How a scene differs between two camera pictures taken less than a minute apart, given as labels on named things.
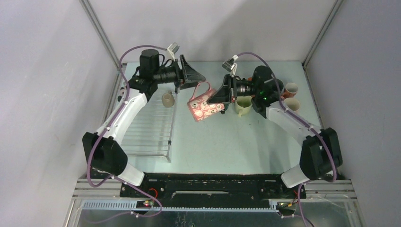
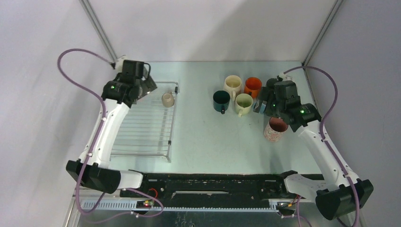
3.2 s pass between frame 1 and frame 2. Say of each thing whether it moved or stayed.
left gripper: moved
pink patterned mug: moved
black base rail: stayed
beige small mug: stayed
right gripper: moved
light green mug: stayed
